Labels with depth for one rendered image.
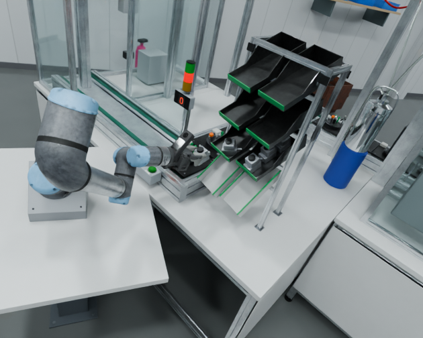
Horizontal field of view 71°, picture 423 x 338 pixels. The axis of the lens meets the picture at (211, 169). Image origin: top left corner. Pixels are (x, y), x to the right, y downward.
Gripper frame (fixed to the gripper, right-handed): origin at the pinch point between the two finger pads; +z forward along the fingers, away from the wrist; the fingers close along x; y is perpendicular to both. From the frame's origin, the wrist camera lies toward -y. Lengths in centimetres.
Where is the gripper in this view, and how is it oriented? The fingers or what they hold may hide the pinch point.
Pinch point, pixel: (201, 151)
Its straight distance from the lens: 128.8
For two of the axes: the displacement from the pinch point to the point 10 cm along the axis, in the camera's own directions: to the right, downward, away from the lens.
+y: -4.1, 8.3, 3.8
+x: 6.6, 5.6, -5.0
